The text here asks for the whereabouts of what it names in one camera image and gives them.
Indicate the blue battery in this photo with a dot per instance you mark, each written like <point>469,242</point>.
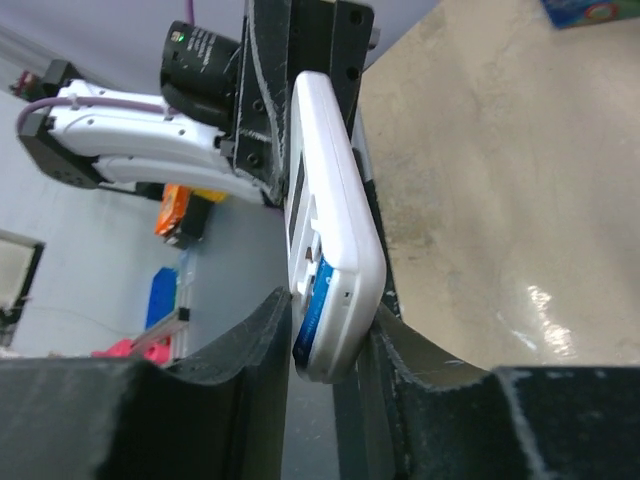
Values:
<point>304,341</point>

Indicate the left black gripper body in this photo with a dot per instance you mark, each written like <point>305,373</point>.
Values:
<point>281,39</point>

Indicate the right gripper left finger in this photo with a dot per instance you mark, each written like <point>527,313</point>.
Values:
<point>217,414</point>

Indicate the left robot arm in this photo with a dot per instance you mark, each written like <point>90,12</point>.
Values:
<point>88,136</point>

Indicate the white remote control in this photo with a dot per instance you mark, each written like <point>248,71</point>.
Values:
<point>327,213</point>

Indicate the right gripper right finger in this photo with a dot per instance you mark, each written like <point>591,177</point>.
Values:
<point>430,415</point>

